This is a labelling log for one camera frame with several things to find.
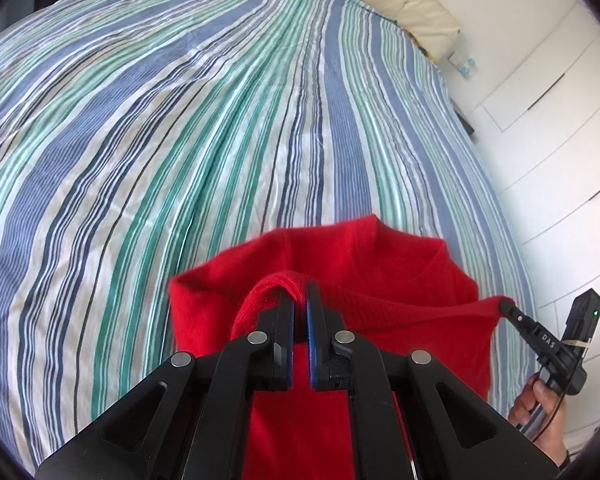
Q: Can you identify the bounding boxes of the cream pillow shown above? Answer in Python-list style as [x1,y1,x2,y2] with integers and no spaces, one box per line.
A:
[290,0,463,53]

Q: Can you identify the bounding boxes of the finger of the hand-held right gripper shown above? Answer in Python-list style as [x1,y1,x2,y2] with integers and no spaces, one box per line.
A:
[500,297,561,361]

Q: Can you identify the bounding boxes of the white wardrobe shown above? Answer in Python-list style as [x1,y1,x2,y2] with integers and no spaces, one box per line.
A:
[467,0,600,441]

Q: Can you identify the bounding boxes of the striped bed cover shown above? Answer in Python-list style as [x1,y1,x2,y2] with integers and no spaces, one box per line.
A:
[0,0,538,471]

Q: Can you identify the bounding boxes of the red sweater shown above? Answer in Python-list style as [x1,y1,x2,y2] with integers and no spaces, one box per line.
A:
[169,214,511,480]

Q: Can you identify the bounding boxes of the person's right hand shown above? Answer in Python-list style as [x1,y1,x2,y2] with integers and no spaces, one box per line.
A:
[508,377,566,441]

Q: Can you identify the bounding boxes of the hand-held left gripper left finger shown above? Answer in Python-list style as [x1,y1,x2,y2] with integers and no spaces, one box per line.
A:
[34,291,297,480]

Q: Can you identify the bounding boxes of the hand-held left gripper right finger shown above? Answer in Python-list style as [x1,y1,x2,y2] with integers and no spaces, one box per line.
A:
[305,281,561,480]

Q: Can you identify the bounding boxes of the person's right forearm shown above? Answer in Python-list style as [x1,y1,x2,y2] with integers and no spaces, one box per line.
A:
[532,422,573,473]

